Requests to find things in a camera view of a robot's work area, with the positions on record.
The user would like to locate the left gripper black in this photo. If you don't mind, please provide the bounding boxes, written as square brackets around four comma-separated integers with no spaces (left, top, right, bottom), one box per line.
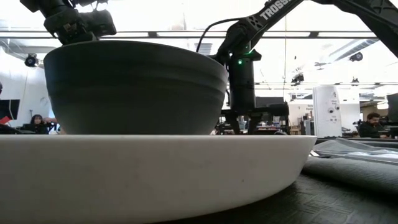
[43,8,118,46]

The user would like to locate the person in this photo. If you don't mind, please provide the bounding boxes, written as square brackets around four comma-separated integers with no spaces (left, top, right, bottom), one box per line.
[357,112,390,139]
[21,113,59,135]

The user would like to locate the dark grey bowl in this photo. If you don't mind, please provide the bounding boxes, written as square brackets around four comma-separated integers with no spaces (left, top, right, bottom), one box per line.
[43,40,229,136]

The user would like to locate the white shallow plate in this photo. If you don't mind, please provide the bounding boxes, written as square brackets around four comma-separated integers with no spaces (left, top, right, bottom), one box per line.
[0,134,318,224]

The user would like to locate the small dark wall monitor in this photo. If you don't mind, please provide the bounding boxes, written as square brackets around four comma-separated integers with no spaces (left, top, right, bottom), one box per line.
[0,99,21,121]

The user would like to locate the large black monitor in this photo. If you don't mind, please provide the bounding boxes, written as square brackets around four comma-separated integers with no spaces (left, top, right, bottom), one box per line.
[255,96,289,108]

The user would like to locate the black ceiling camera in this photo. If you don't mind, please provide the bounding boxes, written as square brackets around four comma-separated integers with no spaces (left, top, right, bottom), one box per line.
[291,72,305,85]
[348,51,364,63]
[24,53,39,68]

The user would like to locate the black monitor at room edge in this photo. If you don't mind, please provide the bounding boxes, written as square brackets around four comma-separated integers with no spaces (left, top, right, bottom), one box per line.
[387,93,398,123]

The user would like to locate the white round pillar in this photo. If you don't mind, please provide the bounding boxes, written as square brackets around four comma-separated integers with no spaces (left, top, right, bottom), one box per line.
[312,85,343,138]

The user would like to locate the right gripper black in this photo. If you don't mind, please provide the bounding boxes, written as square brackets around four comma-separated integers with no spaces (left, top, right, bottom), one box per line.
[221,101,290,136]

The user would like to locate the grey cloth napkin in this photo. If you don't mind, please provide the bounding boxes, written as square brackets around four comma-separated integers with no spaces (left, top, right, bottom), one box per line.
[302,138,398,196]

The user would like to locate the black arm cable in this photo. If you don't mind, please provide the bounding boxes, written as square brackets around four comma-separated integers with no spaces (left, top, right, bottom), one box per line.
[195,17,244,54]

